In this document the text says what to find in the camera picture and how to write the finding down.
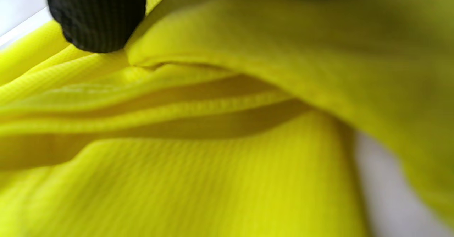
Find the person's right hand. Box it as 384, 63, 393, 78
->
39, 0, 146, 53

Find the yellow t-shirt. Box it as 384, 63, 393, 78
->
0, 0, 454, 237

